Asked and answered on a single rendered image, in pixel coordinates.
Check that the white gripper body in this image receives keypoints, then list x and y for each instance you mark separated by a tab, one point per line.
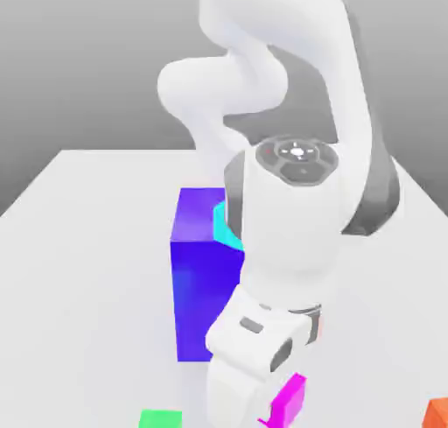
234	400

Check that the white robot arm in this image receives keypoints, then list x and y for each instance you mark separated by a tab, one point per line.
287	246

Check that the small magenta cube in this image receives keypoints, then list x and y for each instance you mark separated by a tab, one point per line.
288	401

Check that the small green cube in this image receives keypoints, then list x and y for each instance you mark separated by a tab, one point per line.
160	419

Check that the small cyan cube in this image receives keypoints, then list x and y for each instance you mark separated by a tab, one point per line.
221	225

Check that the small orange cube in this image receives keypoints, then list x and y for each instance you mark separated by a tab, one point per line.
437	415

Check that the large blue box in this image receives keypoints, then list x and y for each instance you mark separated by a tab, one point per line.
203	288

